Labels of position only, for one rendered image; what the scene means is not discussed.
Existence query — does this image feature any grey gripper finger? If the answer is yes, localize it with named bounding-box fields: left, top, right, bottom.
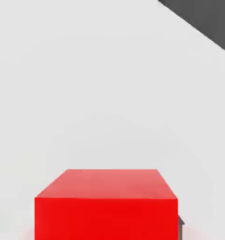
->
left=177, top=213, right=186, bottom=240

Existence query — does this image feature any small red cube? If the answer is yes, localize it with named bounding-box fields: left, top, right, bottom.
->
left=34, top=169, right=179, bottom=240

